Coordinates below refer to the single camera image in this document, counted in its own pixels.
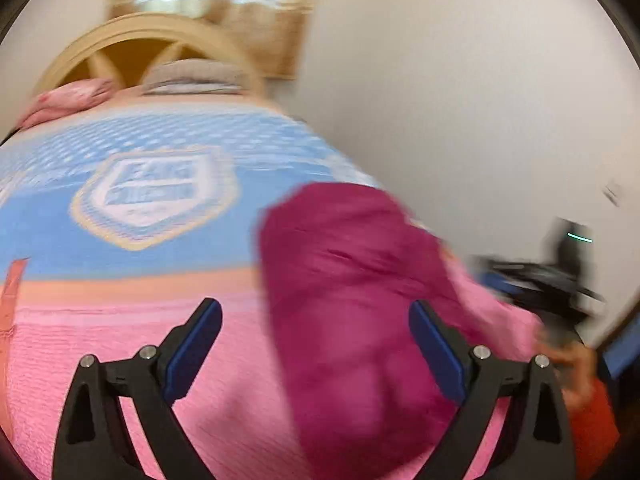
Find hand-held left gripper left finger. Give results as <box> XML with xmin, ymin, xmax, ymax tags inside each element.
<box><xmin>51</xmin><ymin>297</ymin><xmax>223</xmax><ymax>480</ymax></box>

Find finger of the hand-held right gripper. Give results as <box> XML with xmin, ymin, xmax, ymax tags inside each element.
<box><xmin>471</xmin><ymin>255</ymin><xmax>556</xmax><ymax>281</ymax></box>
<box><xmin>480</xmin><ymin>272</ymin><xmax>531</xmax><ymax>307</ymax></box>

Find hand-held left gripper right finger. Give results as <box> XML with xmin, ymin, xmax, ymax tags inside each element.
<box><xmin>408</xmin><ymin>300</ymin><xmax>571</xmax><ymax>480</ymax></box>

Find magenta puffer jacket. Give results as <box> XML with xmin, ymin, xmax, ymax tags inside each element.
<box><xmin>257</xmin><ymin>182</ymin><xmax>506</xmax><ymax>480</ymax></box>

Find person's right hand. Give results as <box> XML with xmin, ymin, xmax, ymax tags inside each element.
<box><xmin>546</xmin><ymin>341</ymin><xmax>599</xmax><ymax>407</ymax></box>

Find blue and pink printed bedspread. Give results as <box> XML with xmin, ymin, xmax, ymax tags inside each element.
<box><xmin>0</xmin><ymin>95</ymin><xmax>551</xmax><ymax>480</ymax></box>

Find striped pillow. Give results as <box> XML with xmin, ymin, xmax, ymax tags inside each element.
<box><xmin>142</xmin><ymin>59</ymin><xmax>246</xmax><ymax>96</ymax></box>

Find cream wooden headboard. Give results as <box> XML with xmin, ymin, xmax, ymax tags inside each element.
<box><xmin>35</xmin><ymin>12</ymin><xmax>266</xmax><ymax>98</ymax></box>

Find cream floral window curtain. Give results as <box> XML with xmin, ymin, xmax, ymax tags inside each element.
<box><xmin>107</xmin><ymin>0</ymin><xmax>308</xmax><ymax>81</ymax></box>

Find white light switch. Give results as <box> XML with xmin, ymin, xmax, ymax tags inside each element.
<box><xmin>602</xmin><ymin>180</ymin><xmax>626</xmax><ymax>206</ymax></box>

